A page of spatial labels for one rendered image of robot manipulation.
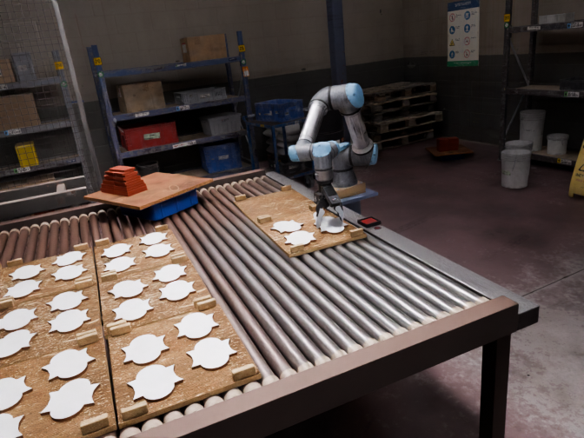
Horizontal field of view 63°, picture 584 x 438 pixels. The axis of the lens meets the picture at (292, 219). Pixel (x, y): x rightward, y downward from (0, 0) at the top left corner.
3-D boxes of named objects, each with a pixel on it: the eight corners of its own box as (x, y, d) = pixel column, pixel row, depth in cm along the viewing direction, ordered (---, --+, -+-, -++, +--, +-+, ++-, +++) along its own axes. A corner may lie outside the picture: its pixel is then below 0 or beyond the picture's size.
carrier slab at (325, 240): (323, 210, 236) (323, 208, 236) (367, 237, 200) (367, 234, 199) (256, 227, 225) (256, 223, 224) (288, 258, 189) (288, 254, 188)
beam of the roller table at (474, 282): (275, 179, 324) (275, 170, 322) (538, 322, 143) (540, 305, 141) (263, 182, 321) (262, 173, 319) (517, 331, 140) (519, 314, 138)
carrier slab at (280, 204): (292, 191, 272) (292, 188, 272) (323, 210, 236) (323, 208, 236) (233, 203, 261) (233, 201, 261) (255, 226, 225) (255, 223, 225)
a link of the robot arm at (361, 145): (355, 154, 275) (330, 80, 234) (381, 153, 269) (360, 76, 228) (352, 170, 269) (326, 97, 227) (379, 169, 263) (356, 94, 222)
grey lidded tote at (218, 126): (233, 127, 688) (230, 111, 680) (244, 130, 659) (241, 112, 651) (200, 134, 665) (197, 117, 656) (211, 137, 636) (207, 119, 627)
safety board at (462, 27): (447, 66, 739) (447, 2, 708) (478, 66, 687) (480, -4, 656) (446, 66, 738) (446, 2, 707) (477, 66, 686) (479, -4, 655)
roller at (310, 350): (183, 199, 295) (182, 191, 294) (340, 379, 126) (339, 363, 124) (175, 201, 294) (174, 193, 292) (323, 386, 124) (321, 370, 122)
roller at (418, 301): (244, 186, 310) (243, 178, 308) (460, 331, 140) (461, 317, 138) (237, 187, 308) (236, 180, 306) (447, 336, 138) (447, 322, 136)
